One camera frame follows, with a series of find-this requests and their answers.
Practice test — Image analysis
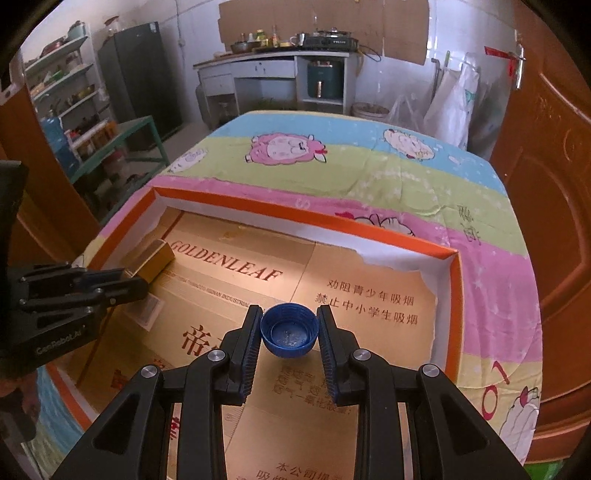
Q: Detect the blue bottle cap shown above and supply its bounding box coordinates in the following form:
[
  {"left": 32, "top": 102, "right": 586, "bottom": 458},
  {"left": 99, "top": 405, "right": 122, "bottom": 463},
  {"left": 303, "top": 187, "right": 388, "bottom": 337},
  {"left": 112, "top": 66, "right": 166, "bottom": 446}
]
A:
[{"left": 260, "top": 303, "right": 320, "bottom": 359}]

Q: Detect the gold lighter box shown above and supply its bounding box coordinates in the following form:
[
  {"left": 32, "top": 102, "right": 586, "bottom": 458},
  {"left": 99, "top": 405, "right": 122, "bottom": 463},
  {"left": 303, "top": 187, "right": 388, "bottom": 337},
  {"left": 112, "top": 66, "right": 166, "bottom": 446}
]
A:
[{"left": 123, "top": 239, "right": 174, "bottom": 284}]

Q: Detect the left hand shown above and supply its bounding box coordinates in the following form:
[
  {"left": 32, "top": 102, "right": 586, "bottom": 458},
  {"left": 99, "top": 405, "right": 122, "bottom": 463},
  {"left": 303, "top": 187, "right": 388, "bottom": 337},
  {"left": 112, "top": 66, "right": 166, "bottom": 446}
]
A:
[{"left": 1, "top": 370, "right": 41, "bottom": 444}]

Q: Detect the orange-rimmed shallow cardboard tray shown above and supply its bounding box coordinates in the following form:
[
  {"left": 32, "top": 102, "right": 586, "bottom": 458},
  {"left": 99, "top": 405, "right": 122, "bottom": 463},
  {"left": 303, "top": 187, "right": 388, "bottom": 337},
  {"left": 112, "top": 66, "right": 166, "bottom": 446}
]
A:
[{"left": 55, "top": 187, "right": 474, "bottom": 479}]

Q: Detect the metal storage shelf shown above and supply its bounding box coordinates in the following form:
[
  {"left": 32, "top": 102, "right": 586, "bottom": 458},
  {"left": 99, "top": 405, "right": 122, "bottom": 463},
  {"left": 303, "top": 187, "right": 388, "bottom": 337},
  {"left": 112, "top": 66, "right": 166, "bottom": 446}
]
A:
[{"left": 25, "top": 21, "right": 113, "bottom": 177}]

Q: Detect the colourful cartoon sheep blanket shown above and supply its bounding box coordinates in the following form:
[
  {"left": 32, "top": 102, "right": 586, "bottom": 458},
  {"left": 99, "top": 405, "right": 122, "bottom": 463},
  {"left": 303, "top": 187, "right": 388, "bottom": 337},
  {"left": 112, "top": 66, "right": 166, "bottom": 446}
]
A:
[{"left": 18, "top": 110, "right": 544, "bottom": 480}]

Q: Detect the black refrigerator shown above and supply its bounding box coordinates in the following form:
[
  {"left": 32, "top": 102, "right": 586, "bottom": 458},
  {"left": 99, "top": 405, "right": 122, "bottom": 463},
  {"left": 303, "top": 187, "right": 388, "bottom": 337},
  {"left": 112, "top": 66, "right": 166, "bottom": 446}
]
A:
[{"left": 97, "top": 22, "right": 182, "bottom": 140}]

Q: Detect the grey kitchen counter desk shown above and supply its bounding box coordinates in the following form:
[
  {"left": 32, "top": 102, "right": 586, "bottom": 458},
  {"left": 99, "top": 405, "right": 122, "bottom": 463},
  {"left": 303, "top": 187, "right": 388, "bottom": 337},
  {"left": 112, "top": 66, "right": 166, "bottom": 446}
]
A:
[{"left": 193, "top": 50, "right": 361, "bottom": 126}]

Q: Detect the white bucket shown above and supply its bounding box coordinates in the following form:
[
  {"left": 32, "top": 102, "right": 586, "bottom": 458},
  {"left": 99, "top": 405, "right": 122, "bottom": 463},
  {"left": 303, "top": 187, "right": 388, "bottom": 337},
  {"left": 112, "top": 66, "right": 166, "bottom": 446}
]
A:
[{"left": 351, "top": 102, "right": 390, "bottom": 123}]

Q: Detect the white hanging sack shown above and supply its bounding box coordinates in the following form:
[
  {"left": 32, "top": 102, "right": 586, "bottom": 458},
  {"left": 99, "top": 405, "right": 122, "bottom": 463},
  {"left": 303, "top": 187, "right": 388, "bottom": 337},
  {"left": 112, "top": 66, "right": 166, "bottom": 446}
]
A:
[{"left": 423, "top": 63, "right": 480, "bottom": 150}]

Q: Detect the dark green air fryer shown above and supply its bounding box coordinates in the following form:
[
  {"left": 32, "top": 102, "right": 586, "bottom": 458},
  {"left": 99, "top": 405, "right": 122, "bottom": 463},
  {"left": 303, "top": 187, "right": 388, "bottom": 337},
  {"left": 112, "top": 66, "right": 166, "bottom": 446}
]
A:
[{"left": 308, "top": 60, "right": 344, "bottom": 100}]

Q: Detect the brown wooden door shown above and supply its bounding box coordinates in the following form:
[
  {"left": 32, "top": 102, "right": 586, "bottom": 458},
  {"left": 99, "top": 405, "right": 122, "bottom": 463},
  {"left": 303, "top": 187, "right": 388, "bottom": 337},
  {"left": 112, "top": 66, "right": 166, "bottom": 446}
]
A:
[{"left": 491, "top": 1, "right": 590, "bottom": 463}]

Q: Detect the black gas stove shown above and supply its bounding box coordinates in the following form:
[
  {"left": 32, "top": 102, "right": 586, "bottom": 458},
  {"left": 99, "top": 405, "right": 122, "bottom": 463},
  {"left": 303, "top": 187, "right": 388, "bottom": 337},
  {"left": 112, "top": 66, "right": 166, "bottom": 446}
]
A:
[{"left": 303, "top": 30, "right": 359, "bottom": 52}]

